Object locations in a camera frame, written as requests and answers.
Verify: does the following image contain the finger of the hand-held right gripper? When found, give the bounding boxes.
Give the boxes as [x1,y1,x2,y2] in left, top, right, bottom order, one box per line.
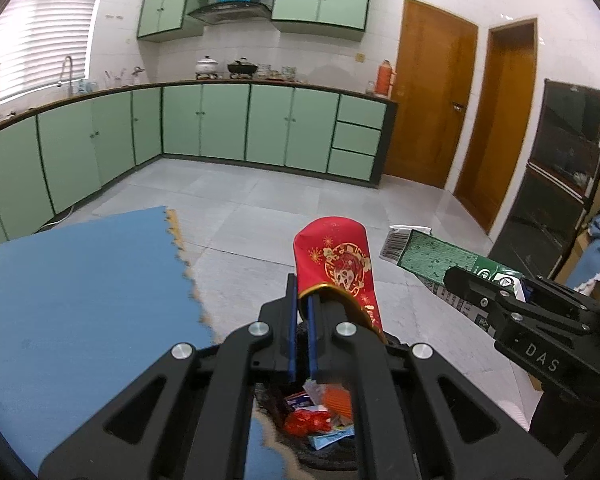
[442,265,520,332]
[519,276,600,335]

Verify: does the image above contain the black wok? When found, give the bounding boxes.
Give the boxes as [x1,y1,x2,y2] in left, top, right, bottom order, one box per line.
[227,59,259,79]

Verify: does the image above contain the trash bin with black bag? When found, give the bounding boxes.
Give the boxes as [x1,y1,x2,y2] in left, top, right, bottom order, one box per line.
[252,332,414,472]

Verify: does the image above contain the white window blind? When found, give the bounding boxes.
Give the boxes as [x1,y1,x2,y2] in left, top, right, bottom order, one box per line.
[0,0,106,106]

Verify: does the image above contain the black range hood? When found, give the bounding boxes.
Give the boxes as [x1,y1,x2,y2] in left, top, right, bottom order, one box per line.
[187,2,273,25]

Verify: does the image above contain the green cabinet drawer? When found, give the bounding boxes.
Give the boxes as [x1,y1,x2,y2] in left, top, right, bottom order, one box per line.
[332,122,382,156]
[327,150,377,182]
[337,94,387,130]

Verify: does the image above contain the green base cabinets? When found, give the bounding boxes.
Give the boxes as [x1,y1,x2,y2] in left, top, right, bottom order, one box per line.
[0,80,398,256]

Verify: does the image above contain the white floor cable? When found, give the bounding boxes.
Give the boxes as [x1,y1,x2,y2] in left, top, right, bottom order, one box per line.
[32,206,76,233]

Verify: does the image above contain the orange thermos flask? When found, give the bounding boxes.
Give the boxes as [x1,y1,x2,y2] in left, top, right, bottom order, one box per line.
[376,59,397,97]

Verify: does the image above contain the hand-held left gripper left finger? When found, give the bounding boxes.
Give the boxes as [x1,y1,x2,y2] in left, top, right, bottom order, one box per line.
[39,272,301,480]

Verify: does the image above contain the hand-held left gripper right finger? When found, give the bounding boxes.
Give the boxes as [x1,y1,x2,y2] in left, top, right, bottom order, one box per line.
[307,292,566,480]

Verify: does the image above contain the steel kitchen faucet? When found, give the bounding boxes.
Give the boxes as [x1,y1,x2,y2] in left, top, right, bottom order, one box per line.
[58,56,76,97]

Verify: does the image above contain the red gold printed pouch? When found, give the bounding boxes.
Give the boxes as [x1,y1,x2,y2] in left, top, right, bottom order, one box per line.
[292,216,385,343]

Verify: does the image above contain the blue cloth with white lace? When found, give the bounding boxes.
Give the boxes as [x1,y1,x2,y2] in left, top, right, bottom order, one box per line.
[565,210,600,295]

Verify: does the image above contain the wooden door with frame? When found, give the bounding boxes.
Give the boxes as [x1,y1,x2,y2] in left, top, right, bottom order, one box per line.
[453,18,538,235]

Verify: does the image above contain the blue scalloped table mat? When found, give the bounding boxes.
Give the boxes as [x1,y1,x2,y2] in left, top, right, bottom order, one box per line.
[0,205,291,480]

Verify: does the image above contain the blue and white milk carton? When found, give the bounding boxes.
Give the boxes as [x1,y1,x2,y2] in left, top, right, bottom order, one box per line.
[307,422,356,451]

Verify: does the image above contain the black glass cabinet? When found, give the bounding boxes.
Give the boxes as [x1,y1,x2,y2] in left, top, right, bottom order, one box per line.
[487,79,600,291]

